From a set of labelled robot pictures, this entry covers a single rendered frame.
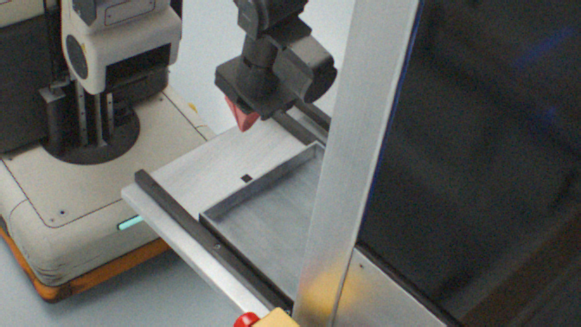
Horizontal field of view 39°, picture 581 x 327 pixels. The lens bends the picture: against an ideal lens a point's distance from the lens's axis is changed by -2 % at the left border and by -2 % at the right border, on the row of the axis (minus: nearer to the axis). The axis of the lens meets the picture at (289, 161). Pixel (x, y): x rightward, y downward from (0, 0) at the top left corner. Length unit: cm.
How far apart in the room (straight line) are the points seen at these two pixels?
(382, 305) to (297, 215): 45
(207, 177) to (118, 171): 85
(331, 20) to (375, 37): 254
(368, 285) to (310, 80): 25
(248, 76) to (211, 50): 198
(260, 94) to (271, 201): 32
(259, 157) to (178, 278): 97
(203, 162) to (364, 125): 66
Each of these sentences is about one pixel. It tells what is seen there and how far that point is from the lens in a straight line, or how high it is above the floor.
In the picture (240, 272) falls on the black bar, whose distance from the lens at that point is 125.
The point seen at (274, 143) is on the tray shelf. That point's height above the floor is 88.
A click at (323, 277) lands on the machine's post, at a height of 112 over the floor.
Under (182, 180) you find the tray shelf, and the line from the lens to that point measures 139.
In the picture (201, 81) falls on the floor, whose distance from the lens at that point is 292.
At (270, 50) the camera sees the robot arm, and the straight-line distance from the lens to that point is 104.
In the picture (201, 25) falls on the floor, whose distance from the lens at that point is 317.
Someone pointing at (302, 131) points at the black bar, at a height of 90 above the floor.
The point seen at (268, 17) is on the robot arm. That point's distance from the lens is 97.
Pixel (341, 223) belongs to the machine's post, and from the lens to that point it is 90.
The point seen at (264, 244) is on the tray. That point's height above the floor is 88.
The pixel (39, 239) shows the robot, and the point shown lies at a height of 27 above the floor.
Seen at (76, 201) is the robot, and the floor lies 28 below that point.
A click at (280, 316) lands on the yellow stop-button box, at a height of 103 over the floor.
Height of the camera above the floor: 191
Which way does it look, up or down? 45 degrees down
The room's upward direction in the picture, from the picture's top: 9 degrees clockwise
